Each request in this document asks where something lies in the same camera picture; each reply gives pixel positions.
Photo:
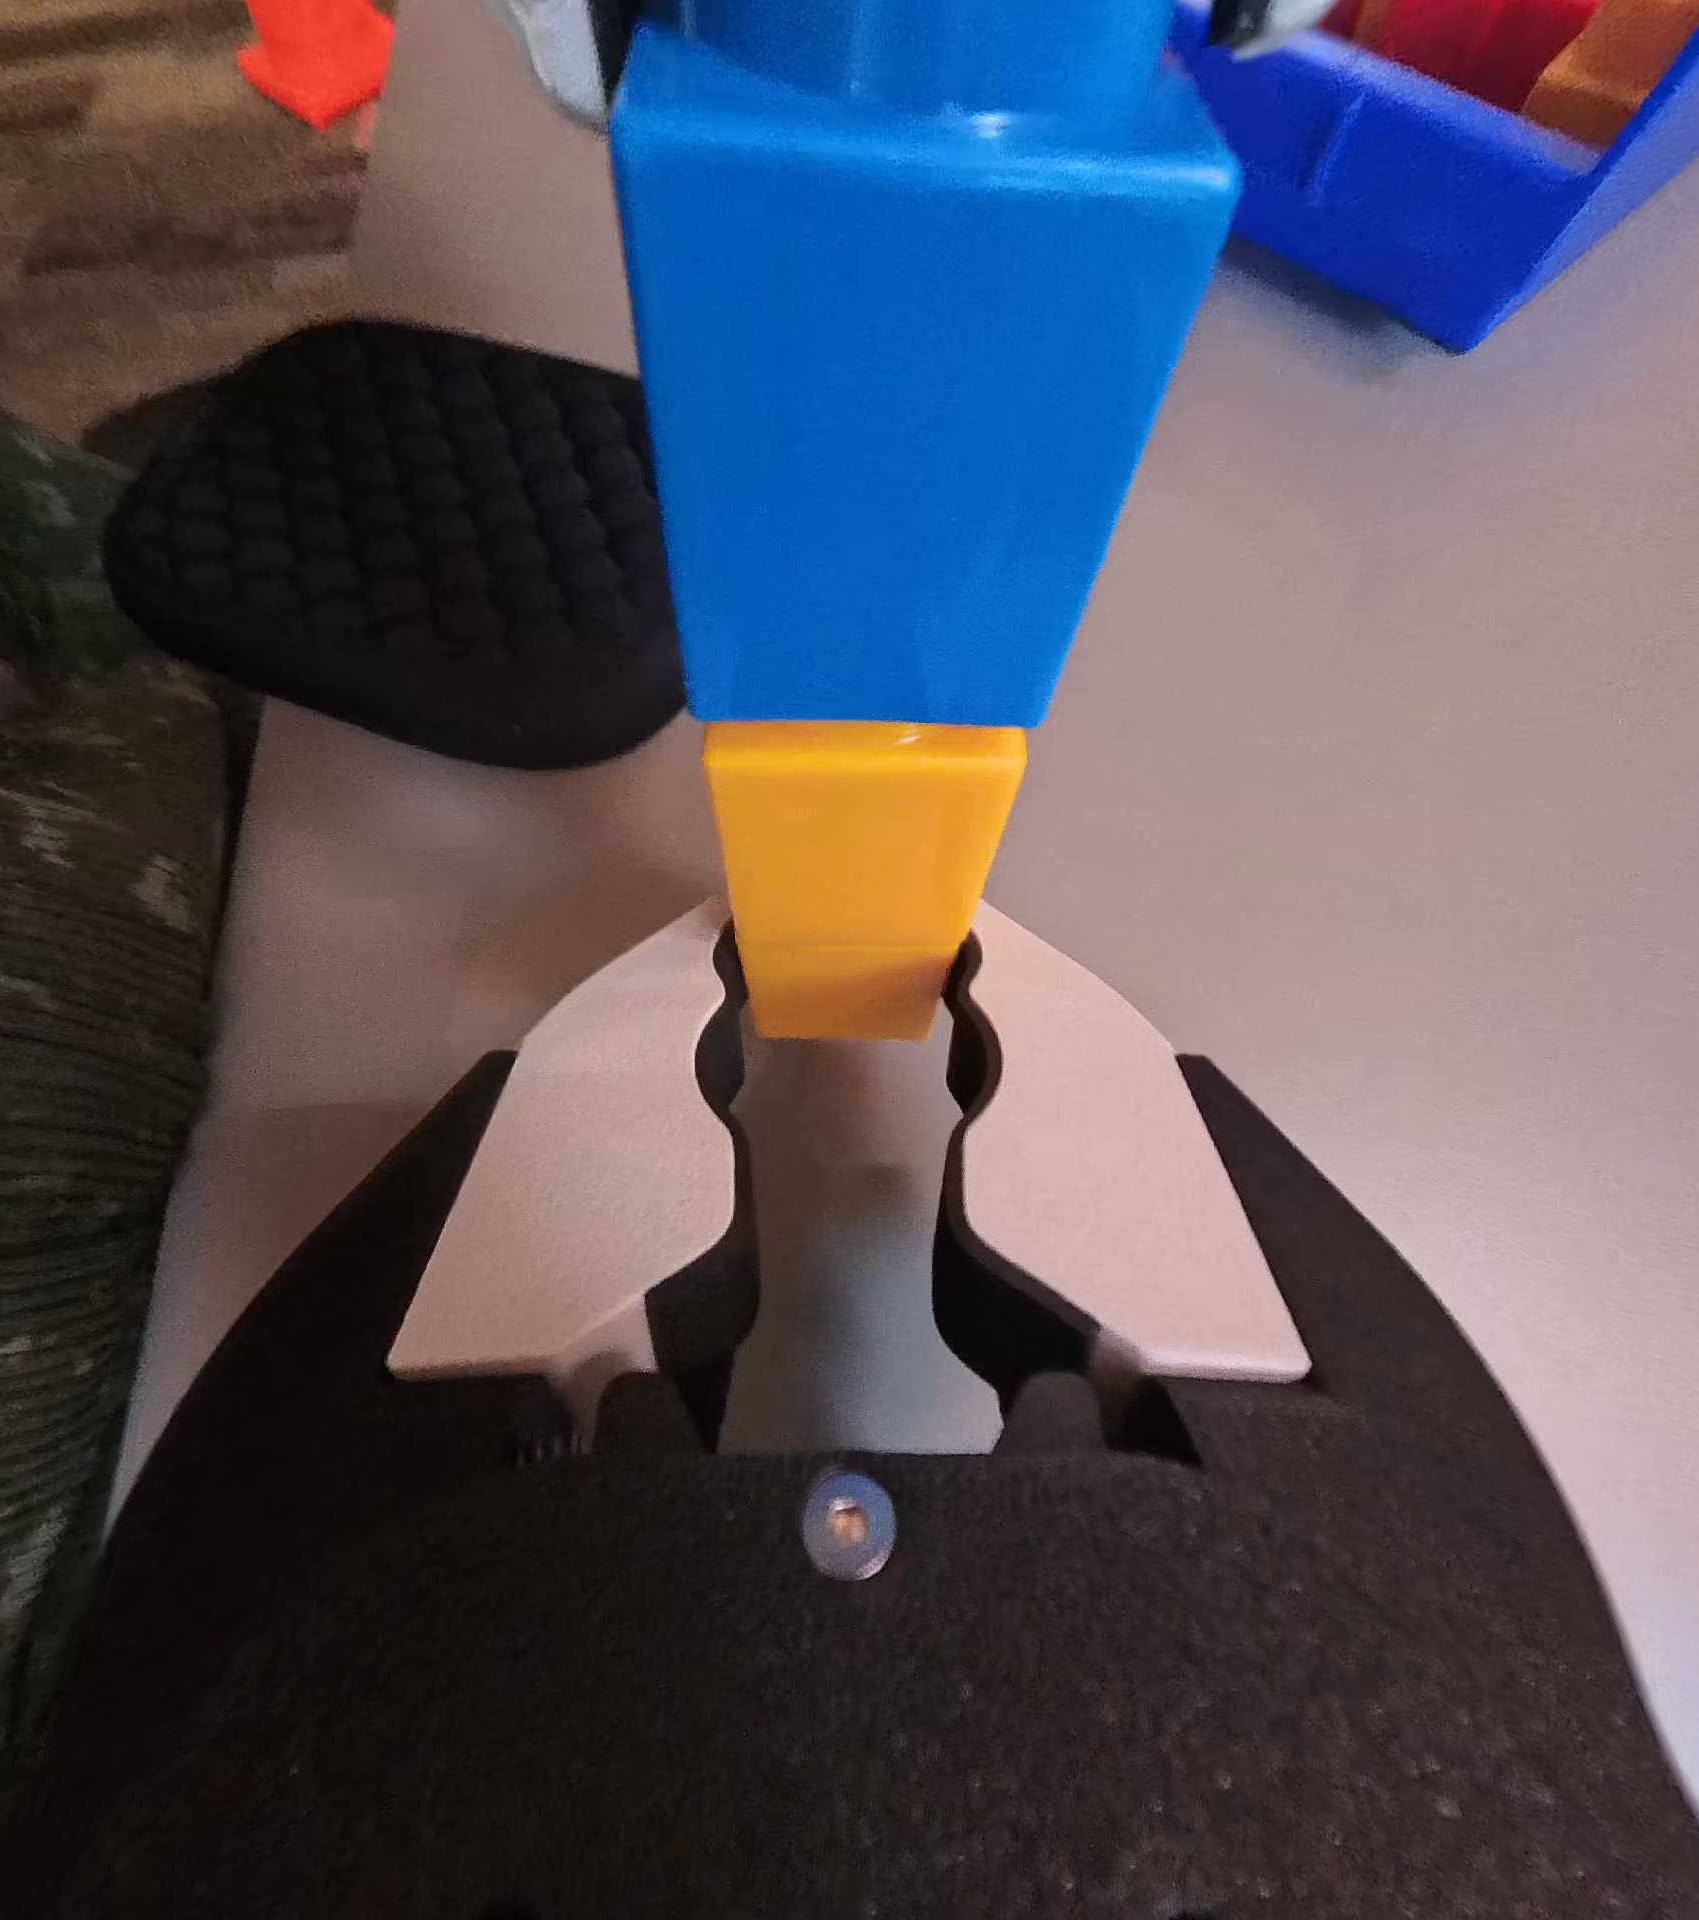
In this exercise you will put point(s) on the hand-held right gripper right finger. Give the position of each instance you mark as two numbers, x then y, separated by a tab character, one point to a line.
1120	1201

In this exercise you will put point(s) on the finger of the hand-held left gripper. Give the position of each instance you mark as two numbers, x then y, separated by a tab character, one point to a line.
1262	22
565	60

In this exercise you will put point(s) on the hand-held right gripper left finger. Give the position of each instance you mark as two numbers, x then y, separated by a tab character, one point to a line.
581	1185

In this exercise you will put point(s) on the blue plastic bin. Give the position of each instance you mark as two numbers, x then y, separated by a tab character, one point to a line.
1390	194

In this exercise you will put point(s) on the pile of blocks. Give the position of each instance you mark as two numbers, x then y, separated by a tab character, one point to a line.
1480	44

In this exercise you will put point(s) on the yellow mega block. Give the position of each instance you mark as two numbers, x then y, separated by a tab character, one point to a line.
864	841
842	990

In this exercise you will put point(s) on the blue mega block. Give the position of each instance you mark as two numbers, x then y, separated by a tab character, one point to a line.
864	374

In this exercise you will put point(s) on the orange traffic cone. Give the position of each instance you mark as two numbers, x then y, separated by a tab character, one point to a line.
317	60

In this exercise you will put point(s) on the person's torso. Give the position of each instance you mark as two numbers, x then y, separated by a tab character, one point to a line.
25	1051

